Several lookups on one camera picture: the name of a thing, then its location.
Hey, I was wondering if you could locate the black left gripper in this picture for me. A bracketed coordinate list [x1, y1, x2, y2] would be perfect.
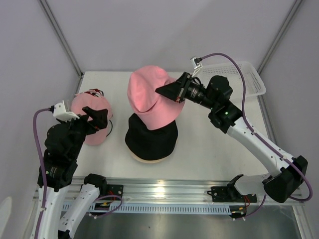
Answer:
[58, 105, 108, 158]

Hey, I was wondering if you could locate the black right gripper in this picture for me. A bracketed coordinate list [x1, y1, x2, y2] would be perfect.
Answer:
[156, 72, 217, 111]

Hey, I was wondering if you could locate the pink baseball cap white logo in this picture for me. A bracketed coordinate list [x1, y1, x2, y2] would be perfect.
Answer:
[71, 89, 113, 146]

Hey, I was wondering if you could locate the red baseball cap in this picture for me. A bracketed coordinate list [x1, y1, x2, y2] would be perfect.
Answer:
[85, 89, 104, 97]

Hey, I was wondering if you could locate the pink bucket hat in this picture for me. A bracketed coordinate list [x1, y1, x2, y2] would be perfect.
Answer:
[127, 65, 184, 130]

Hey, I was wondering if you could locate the beige bucket hat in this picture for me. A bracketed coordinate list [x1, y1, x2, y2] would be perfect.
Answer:
[128, 149, 171, 164]

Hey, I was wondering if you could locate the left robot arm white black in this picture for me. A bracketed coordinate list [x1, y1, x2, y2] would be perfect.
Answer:
[31, 104, 108, 239]

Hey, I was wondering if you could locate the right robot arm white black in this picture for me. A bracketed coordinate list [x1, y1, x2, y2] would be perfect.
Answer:
[156, 72, 308, 203]

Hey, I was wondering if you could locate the white plastic basket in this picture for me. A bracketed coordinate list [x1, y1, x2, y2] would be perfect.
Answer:
[198, 61, 266, 99]

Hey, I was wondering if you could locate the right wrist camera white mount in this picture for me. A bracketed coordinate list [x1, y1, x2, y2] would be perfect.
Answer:
[190, 56, 203, 77]

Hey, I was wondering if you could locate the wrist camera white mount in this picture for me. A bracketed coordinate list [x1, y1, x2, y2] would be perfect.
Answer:
[190, 56, 203, 77]
[53, 100, 79, 122]

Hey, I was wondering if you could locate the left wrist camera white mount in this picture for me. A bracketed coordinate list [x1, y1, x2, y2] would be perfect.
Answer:
[53, 100, 79, 122]

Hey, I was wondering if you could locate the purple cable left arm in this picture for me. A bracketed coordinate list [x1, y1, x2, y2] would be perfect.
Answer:
[32, 107, 123, 239]

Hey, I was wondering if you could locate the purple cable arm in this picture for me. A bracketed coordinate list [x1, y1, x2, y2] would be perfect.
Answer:
[32, 107, 123, 239]
[199, 52, 314, 220]

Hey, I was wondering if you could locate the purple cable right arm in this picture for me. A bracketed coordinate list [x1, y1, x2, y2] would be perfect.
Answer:
[199, 52, 314, 220]

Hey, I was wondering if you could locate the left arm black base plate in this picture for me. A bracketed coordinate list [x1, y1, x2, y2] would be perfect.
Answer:
[99, 184, 124, 201]

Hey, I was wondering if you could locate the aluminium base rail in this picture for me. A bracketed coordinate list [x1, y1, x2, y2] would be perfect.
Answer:
[32, 176, 305, 205]

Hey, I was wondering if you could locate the white slotted cable duct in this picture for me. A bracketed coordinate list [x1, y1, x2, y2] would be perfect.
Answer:
[62, 203, 232, 214]

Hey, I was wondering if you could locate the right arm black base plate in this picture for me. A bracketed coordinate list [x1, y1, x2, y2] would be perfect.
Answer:
[207, 174, 257, 203]

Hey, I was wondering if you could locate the left aluminium corner post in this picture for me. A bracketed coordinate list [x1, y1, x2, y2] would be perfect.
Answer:
[37, 0, 83, 78]

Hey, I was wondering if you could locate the aluminium corner post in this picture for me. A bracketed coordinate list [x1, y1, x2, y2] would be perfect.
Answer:
[37, 0, 83, 78]
[261, 0, 305, 65]

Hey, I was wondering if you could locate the right aluminium corner post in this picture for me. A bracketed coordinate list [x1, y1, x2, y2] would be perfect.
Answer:
[261, 0, 305, 65]

